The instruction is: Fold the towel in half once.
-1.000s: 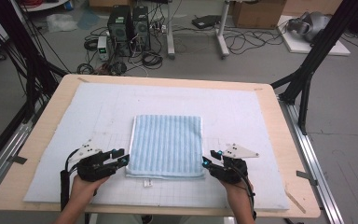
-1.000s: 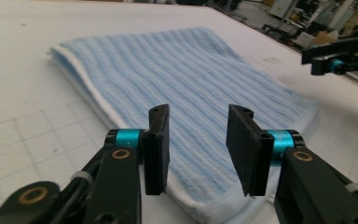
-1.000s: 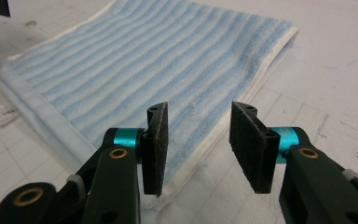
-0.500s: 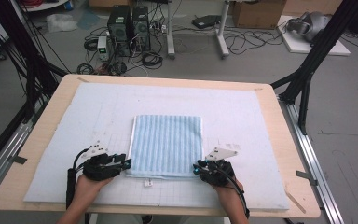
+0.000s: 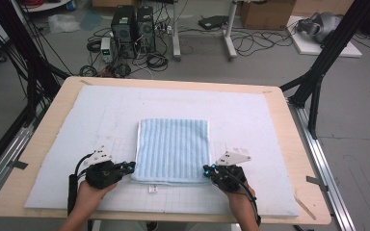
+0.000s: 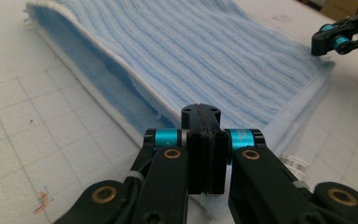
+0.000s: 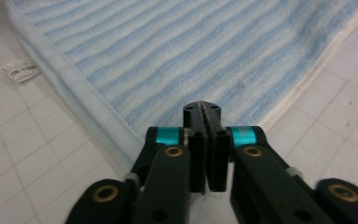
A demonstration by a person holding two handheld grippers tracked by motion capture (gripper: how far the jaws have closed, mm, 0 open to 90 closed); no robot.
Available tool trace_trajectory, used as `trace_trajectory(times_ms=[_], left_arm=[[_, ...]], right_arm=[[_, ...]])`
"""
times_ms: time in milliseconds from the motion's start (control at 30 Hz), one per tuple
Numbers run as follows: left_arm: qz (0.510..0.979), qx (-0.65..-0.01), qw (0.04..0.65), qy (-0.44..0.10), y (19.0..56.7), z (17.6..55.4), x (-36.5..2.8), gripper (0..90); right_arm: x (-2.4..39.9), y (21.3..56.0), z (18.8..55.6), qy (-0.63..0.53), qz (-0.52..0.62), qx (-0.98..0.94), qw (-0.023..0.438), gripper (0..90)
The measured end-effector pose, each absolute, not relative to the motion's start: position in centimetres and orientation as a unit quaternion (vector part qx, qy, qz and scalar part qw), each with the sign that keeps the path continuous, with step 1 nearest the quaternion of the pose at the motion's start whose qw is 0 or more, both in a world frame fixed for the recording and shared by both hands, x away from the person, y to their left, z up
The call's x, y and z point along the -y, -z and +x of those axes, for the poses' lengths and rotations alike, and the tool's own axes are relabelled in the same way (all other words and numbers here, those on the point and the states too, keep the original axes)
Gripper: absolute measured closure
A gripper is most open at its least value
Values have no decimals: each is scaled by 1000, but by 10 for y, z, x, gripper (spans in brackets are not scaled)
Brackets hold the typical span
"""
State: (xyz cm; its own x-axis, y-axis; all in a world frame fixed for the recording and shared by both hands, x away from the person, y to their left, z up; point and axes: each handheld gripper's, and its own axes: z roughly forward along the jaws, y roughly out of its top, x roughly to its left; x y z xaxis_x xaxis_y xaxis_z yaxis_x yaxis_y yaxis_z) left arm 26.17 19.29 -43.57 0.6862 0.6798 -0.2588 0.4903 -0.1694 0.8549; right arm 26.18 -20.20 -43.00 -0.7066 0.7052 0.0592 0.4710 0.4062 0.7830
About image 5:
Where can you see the brown cardboard box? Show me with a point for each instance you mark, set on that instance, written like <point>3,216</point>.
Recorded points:
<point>266,14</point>

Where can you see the white floor board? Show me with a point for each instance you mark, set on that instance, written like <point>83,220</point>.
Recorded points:
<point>308,48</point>

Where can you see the large black computer tower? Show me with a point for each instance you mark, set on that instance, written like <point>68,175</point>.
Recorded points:
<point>123,30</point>

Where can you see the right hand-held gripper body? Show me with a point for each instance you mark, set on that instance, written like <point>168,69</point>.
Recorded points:
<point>229,178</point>

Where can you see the aluminium rail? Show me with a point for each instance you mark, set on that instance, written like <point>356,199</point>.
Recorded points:
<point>326,173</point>
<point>3,170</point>

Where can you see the narrow black computer tower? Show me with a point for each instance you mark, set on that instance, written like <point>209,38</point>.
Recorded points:
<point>146,29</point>

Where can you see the person's left hand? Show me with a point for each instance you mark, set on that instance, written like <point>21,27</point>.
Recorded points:
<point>90,197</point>

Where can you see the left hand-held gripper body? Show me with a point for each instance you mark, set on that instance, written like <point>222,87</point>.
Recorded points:
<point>102,174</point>

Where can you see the black metal frame stand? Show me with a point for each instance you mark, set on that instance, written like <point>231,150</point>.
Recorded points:
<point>330,48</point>
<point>22,48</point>

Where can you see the thin wooden stick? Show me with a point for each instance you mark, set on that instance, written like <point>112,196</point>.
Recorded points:
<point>305,207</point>

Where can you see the grey headset device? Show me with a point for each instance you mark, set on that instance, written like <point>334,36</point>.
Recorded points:
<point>322,25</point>

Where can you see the flat black device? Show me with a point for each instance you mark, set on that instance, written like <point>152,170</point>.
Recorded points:
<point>212,21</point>

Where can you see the blue sheet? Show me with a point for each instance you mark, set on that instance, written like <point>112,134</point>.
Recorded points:
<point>91,20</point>

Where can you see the person's right hand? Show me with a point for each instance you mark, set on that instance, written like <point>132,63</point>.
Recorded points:
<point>242,199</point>

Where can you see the white desk leg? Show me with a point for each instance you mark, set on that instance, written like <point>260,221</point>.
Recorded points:
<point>176,35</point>
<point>229,35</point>

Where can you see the white power supply unit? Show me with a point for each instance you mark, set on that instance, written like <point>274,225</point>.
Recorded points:
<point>106,49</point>

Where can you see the light blue striped towel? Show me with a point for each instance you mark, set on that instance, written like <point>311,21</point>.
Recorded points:
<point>173,150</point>

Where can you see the clear plastic bag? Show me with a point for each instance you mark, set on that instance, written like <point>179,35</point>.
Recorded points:
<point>62,23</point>

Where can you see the white foam mat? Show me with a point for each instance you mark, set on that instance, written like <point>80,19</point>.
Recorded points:
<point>173,102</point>

